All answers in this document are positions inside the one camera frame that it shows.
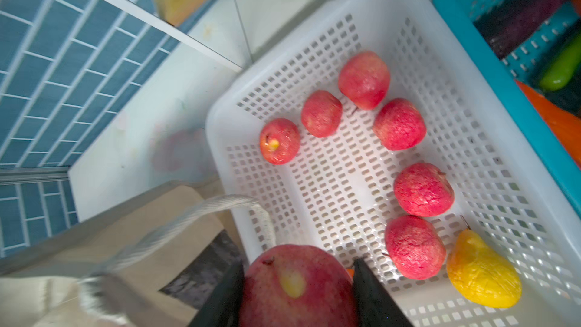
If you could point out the yellow lemon front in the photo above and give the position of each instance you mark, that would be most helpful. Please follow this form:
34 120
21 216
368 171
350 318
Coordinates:
481 275

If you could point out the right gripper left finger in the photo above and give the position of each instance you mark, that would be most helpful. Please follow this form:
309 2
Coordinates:
222 307

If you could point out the beige canvas grocery bag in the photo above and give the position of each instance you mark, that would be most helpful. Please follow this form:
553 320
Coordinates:
141 263

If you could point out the green pepper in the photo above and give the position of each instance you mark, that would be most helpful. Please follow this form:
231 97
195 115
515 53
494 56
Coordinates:
561 70

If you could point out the teal plastic basket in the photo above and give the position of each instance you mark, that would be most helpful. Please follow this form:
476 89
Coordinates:
529 53

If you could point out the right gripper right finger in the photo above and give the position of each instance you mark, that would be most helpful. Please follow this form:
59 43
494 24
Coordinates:
374 305

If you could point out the orange carrot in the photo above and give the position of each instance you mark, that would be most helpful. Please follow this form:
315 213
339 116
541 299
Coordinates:
564 125

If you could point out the red apple with yellow spot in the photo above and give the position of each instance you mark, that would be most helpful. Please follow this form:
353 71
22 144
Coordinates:
297 285

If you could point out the purple eggplant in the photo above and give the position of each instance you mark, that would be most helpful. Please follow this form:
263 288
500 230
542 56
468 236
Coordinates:
514 21

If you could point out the red apple small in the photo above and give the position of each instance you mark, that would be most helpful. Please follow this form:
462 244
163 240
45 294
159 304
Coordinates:
365 80
279 141
399 125
414 247
321 114

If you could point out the white plastic basket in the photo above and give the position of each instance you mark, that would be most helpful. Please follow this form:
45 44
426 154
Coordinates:
337 193

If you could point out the red apple front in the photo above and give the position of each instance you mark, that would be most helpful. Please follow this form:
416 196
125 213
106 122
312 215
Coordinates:
422 189

